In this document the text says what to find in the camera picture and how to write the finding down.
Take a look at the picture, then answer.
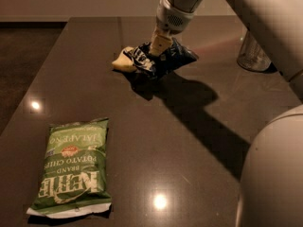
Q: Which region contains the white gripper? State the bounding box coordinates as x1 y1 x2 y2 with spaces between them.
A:
149 0 195 57

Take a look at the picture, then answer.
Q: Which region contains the blue Kettle chip bag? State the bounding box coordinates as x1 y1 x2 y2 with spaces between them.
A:
126 38 199 79

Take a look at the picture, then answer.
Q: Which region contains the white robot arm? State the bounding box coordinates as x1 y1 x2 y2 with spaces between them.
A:
133 18 302 227

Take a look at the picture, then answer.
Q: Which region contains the yellow sponge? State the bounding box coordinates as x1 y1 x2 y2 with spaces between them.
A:
112 46 136 73

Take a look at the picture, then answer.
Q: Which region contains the green Kettle chip bag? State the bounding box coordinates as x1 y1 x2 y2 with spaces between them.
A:
27 118 112 219

